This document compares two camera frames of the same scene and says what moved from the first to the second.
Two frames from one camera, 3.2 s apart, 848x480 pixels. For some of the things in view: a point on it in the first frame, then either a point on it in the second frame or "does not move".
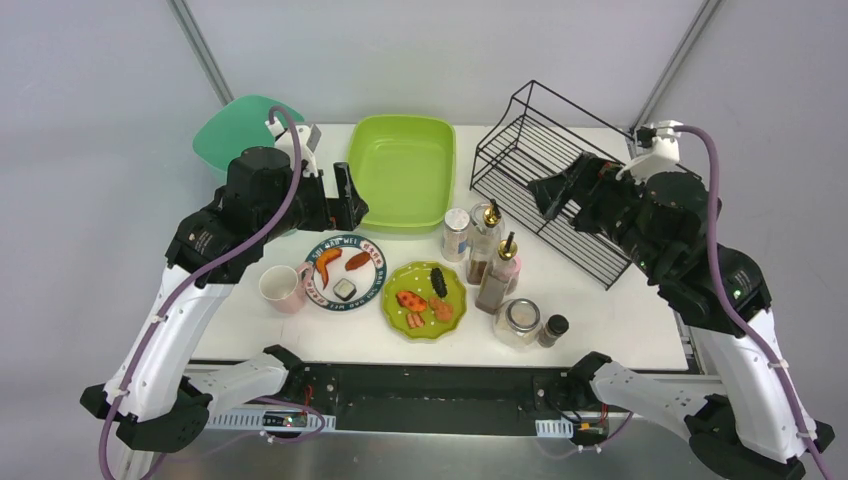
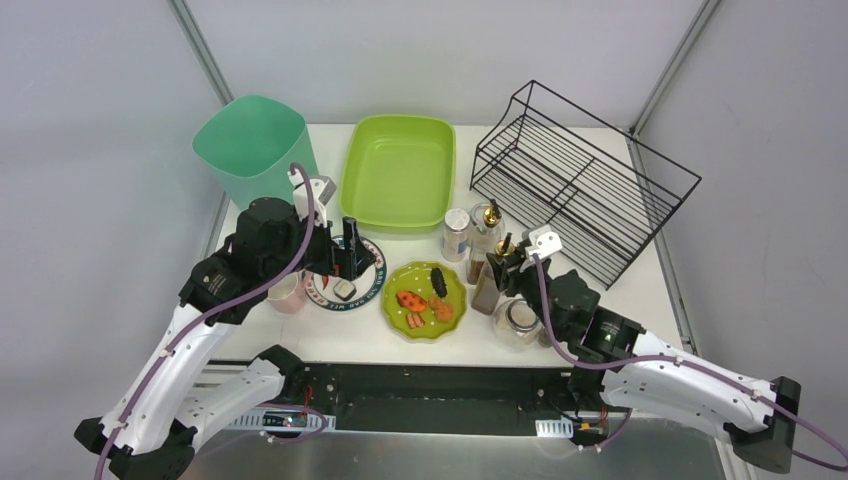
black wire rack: (527, 133) does not move
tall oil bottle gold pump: (483, 242) does not move
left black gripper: (332, 205) -> (341, 258)
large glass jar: (517, 323) does not move
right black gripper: (577, 196) -> (515, 268)
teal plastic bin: (237, 126) does not move
